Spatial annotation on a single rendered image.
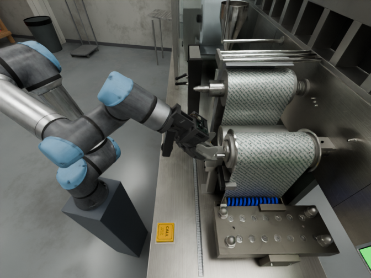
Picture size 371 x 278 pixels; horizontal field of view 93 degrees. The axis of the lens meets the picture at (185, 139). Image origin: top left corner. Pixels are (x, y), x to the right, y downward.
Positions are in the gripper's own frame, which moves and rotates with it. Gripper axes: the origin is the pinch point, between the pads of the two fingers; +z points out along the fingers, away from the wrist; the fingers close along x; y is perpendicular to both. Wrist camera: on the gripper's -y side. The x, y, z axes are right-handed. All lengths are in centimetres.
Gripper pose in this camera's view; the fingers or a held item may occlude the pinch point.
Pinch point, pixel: (211, 153)
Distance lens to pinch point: 56.6
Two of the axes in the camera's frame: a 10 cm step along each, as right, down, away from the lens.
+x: -0.1, -7.4, 6.8
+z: 7.6, 4.3, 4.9
